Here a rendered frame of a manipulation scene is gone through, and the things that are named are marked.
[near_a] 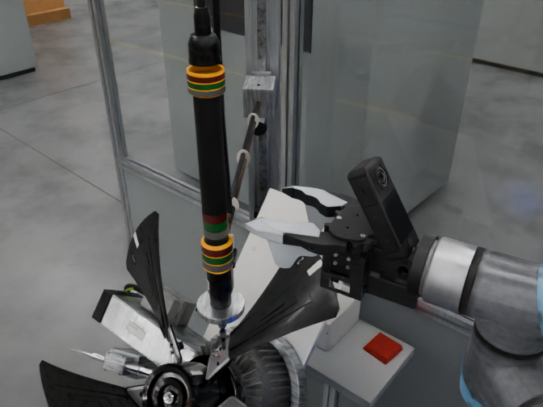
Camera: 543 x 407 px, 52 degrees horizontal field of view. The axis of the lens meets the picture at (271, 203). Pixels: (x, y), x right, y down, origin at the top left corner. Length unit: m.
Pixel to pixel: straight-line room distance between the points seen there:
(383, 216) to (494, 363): 0.19
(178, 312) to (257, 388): 0.31
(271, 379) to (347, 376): 0.43
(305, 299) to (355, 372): 0.64
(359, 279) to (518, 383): 0.19
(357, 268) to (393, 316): 1.04
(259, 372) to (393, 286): 0.53
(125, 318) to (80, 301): 1.84
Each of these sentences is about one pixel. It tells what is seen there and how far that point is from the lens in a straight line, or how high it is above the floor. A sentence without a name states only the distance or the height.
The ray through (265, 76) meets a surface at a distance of 1.34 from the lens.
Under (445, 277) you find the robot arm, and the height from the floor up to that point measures 1.66.
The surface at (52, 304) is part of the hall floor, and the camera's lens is 3.21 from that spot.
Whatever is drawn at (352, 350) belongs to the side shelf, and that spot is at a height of 0.86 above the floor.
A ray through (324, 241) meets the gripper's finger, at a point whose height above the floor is 1.66.
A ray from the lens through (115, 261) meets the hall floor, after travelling 3.39.
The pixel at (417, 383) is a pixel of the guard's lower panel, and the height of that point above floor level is 0.69.
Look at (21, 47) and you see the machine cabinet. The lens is 6.65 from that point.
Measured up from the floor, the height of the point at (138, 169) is 0.99.
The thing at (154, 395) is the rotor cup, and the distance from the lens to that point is 1.05.
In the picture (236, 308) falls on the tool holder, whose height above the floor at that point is 1.46.
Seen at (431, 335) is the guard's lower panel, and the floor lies 0.90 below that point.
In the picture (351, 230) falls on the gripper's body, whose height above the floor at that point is 1.67.
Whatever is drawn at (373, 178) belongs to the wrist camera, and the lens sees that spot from 0.59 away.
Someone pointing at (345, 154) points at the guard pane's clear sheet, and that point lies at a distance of 1.49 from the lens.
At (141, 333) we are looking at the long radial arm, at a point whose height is 1.12.
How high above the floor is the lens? 2.02
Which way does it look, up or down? 32 degrees down
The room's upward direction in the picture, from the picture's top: straight up
